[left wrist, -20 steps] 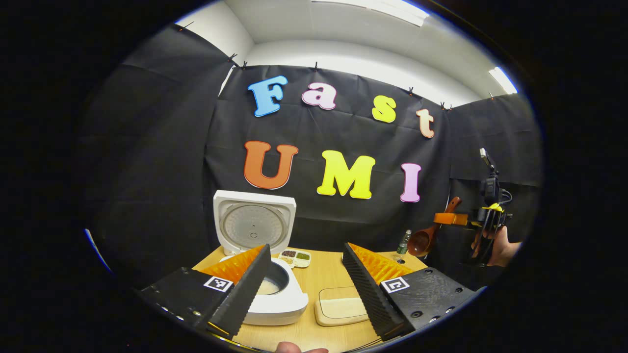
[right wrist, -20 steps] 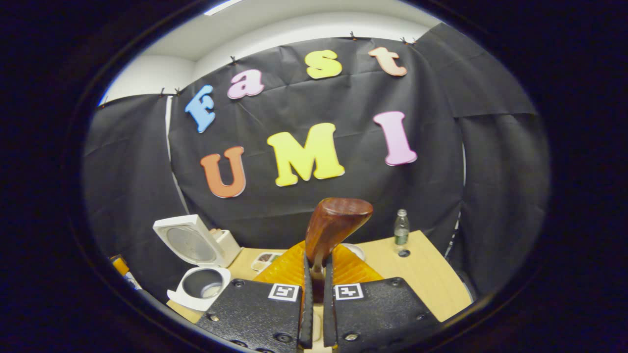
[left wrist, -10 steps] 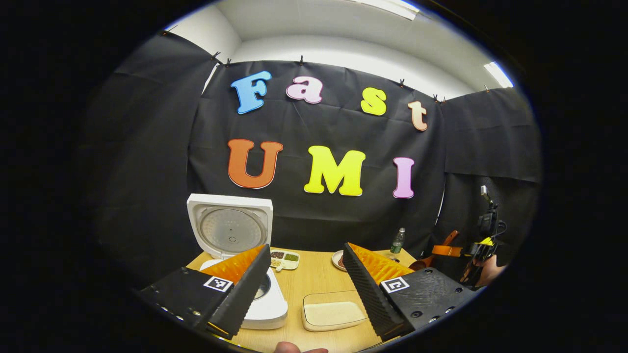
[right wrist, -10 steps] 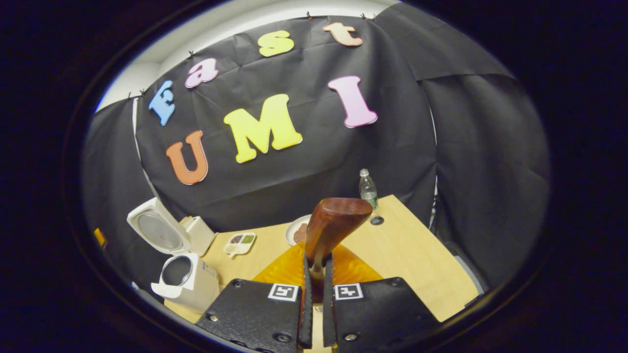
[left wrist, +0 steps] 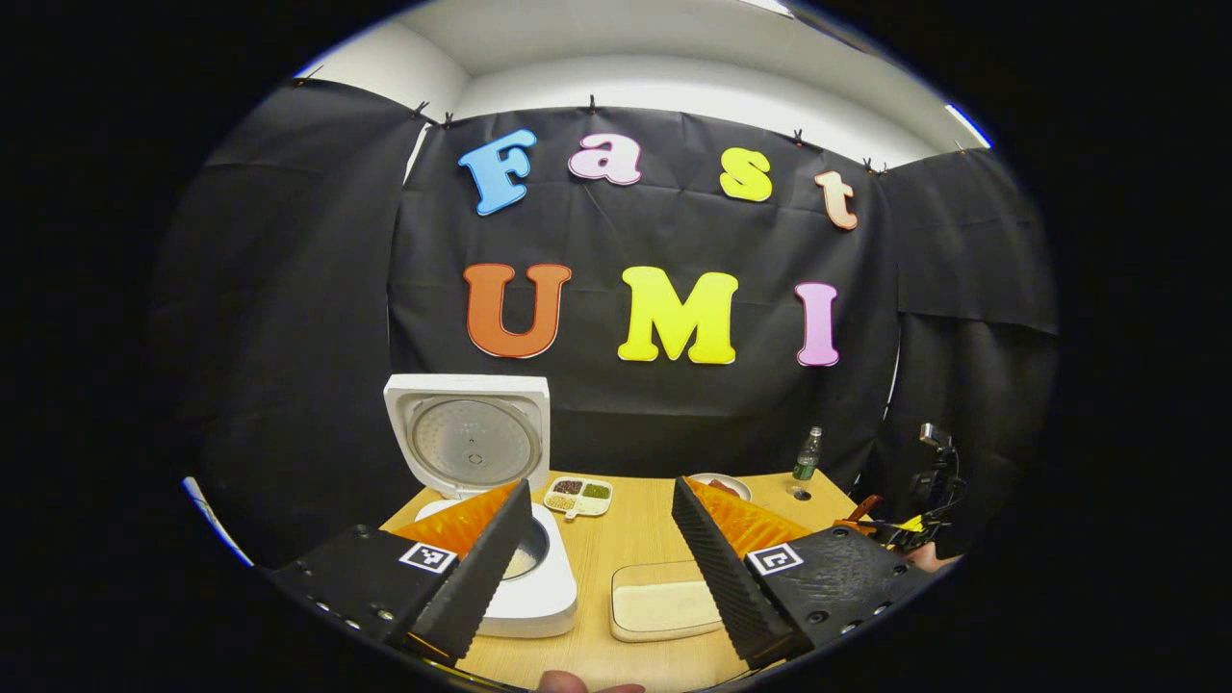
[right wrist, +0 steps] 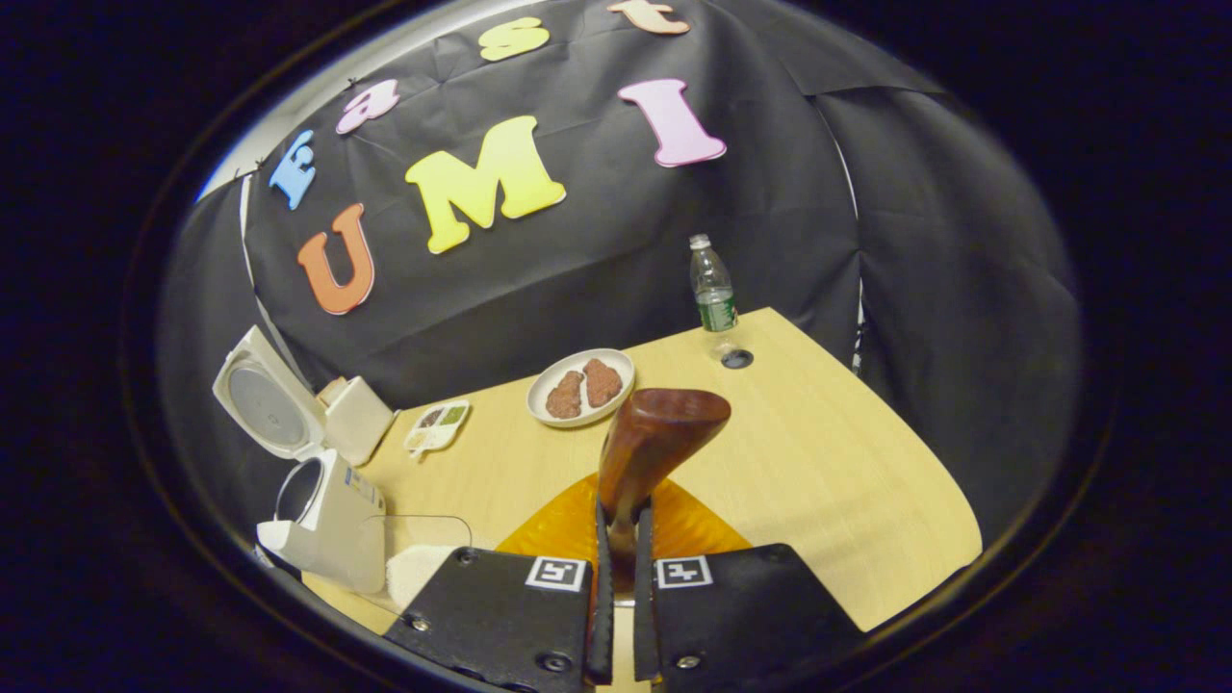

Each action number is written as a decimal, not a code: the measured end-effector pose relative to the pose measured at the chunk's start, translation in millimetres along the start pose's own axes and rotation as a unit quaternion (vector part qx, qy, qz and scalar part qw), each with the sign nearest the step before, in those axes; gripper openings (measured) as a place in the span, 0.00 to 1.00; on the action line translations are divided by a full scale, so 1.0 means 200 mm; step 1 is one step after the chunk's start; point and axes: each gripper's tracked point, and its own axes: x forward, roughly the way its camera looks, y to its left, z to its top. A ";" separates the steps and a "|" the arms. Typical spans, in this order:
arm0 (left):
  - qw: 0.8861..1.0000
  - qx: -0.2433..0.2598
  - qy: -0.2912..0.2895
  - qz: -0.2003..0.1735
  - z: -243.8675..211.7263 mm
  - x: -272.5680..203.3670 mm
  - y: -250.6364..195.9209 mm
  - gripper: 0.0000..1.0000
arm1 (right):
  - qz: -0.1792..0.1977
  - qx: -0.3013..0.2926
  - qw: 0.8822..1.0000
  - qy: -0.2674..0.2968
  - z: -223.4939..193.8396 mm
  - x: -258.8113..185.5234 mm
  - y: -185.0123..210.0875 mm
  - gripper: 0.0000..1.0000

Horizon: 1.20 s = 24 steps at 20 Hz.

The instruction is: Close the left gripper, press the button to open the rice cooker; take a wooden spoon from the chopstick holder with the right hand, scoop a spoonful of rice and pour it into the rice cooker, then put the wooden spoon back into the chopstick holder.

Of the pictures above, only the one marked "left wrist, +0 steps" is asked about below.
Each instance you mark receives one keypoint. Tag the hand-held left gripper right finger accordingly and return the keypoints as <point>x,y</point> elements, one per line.
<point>717,568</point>

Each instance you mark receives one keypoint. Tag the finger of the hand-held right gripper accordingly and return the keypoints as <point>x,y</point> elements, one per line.
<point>890,529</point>

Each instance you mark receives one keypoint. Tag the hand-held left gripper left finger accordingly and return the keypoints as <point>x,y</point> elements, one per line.
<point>481,577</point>

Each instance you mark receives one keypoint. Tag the brown wooden spoon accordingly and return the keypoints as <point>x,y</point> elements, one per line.
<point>864,507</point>

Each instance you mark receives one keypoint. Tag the clear container of white rice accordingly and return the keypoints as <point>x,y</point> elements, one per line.
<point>664,606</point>

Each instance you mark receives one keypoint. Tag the white rice cooker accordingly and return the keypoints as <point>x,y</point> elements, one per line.
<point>467,433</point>

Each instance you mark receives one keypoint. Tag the brown meat piece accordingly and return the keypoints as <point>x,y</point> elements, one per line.
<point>725,488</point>

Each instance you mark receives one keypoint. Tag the white round plate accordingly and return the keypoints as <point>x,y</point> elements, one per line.
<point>736,479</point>

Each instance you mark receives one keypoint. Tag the clear green label water bottle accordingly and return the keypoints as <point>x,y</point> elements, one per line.
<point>807,457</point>

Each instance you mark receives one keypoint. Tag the white divided grain dish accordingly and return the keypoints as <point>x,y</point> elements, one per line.
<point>577,496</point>

